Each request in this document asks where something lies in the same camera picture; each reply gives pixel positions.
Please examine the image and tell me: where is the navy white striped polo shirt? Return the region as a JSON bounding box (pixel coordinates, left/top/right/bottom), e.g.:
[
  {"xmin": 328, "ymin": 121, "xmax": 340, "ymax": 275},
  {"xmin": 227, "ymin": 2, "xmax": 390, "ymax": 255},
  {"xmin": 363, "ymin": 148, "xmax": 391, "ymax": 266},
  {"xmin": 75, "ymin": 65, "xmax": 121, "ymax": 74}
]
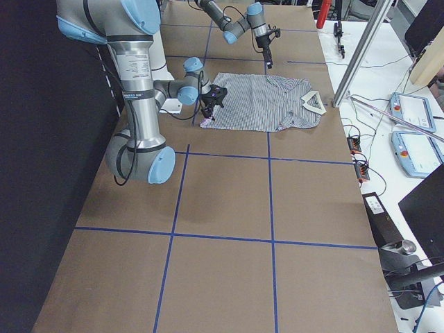
[{"xmin": 200, "ymin": 73, "xmax": 326, "ymax": 133}]

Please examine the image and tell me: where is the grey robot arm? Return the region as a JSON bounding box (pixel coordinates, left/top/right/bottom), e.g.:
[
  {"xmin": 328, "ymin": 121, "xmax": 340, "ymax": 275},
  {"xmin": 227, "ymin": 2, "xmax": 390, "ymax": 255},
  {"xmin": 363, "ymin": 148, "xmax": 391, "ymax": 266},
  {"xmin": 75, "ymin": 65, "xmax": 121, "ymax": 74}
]
[
  {"xmin": 56, "ymin": 1, "xmax": 228, "ymax": 186},
  {"xmin": 194, "ymin": 1, "xmax": 281, "ymax": 69}
]

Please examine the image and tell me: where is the metal telescopic rod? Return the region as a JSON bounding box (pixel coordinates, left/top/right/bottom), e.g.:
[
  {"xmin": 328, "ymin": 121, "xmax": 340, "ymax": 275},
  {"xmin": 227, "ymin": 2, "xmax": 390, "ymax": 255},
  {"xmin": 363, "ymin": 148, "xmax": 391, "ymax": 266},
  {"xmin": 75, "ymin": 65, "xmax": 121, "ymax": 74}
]
[{"xmin": 350, "ymin": 95, "xmax": 444, "ymax": 143}]

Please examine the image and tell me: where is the black box with white label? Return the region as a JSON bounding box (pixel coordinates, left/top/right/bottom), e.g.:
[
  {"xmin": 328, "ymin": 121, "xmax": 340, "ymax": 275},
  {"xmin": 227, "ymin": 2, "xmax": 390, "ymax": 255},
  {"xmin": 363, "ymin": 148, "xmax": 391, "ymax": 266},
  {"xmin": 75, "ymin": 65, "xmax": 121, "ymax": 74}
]
[{"xmin": 362, "ymin": 192, "xmax": 404, "ymax": 248}]

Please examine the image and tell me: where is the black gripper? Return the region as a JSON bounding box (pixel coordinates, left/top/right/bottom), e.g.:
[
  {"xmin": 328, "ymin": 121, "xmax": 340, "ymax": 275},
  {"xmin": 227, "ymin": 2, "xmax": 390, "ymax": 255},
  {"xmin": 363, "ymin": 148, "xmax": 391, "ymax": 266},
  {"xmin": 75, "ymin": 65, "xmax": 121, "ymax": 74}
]
[
  {"xmin": 253, "ymin": 24, "xmax": 281, "ymax": 69},
  {"xmin": 200, "ymin": 84, "xmax": 228, "ymax": 112}
]

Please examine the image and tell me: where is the red cylinder object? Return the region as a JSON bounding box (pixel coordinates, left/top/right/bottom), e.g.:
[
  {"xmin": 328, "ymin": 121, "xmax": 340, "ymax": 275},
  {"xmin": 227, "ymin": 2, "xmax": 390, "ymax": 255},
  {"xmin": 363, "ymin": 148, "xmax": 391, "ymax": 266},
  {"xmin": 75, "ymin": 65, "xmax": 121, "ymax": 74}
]
[{"xmin": 316, "ymin": 0, "xmax": 332, "ymax": 29}]

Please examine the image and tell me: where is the blue tape grid line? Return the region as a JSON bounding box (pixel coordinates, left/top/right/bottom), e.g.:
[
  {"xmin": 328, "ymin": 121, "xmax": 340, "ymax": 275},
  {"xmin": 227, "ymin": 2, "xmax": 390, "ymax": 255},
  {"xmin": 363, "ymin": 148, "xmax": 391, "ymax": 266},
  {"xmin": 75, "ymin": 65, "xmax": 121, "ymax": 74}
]
[{"xmin": 262, "ymin": 58, "xmax": 280, "ymax": 333}]

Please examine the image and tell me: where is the blue teach pendant tablet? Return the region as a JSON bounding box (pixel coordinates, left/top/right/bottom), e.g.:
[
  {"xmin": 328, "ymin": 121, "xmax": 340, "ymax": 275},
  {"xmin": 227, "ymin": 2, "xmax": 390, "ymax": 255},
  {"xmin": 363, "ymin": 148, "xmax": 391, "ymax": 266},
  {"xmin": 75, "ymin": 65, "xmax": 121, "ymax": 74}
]
[{"xmin": 390, "ymin": 92, "xmax": 436, "ymax": 133}]

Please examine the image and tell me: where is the aluminium frame post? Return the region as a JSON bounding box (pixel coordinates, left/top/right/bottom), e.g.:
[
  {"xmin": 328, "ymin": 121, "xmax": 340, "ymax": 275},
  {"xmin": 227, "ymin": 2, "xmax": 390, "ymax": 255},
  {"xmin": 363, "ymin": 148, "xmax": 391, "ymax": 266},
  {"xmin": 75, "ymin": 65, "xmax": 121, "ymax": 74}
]
[{"xmin": 332, "ymin": 0, "xmax": 393, "ymax": 108}]

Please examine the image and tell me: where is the blue tape crossing line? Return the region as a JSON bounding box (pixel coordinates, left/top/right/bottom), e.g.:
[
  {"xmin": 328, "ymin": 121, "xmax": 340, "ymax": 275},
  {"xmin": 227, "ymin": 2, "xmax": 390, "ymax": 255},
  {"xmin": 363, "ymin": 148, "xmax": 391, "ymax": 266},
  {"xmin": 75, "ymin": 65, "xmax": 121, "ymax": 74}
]
[{"xmin": 74, "ymin": 226, "xmax": 378, "ymax": 250}]

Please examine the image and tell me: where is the black monitor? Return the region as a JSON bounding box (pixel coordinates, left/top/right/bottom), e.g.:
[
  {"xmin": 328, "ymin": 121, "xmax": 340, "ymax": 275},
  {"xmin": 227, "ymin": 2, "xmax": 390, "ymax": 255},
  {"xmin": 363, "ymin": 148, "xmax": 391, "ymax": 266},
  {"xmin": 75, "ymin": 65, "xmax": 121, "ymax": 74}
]
[{"xmin": 398, "ymin": 165, "xmax": 444, "ymax": 257}]

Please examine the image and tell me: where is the black hub with orange plugs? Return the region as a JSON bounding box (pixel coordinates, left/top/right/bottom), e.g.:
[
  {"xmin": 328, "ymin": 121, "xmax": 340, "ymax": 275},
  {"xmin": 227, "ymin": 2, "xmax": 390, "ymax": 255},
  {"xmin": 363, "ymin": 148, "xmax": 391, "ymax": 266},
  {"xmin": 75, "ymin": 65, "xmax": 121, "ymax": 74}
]
[{"xmin": 346, "ymin": 136, "xmax": 362, "ymax": 155}]

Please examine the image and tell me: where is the black tripod stick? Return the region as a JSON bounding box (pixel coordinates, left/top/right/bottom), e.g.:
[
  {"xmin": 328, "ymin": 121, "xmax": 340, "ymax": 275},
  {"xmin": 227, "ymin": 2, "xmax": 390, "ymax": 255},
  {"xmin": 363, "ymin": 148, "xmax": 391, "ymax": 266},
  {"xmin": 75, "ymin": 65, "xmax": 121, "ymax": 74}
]
[{"xmin": 334, "ymin": 0, "xmax": 345, "ymax": 59}]

